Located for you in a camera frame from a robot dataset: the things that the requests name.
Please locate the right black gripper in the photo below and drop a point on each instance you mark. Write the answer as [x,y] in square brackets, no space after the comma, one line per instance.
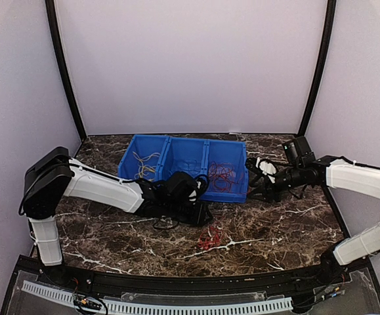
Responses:
[266,187]

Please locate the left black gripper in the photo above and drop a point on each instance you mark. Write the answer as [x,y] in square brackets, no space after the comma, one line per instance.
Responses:
[199,217]

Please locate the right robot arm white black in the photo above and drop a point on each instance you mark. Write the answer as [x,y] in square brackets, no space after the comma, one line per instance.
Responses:
[330,171]

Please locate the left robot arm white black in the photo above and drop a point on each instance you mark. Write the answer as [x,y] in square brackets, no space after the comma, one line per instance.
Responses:
[58,175]

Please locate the right blue storage bin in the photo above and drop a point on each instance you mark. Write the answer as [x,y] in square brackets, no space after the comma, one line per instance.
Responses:
[228,176]

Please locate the blue storage bin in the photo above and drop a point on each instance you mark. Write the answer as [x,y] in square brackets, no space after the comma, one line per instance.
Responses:
[184,154]
[228,176]
[142,157]

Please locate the middle blue storage bin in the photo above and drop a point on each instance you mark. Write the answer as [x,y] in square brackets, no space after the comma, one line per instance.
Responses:
[184,154]

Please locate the left blue storage bin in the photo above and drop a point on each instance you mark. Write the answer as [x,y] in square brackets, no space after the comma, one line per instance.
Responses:
[142,157]

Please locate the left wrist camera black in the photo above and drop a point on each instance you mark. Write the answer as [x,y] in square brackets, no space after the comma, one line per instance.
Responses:
[181,188]

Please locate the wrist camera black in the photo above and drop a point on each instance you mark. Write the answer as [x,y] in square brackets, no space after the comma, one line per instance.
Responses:
[181,188]
[298,152]

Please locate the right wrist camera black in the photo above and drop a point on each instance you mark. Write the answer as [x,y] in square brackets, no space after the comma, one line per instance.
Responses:
[298,152]

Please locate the black front rail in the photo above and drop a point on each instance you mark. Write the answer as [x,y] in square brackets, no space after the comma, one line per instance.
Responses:
[296,282]

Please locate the white slotted cable duct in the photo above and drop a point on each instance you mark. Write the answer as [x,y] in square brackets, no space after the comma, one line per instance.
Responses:
[112,306]

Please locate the right black frame post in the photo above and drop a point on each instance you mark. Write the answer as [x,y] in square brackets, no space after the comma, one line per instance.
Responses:
[319,68]

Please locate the black frame post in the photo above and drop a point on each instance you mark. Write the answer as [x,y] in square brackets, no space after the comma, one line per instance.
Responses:
[319,68]
[50,6]

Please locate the left black frame post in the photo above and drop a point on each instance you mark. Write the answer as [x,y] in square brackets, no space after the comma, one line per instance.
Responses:
[50,6]

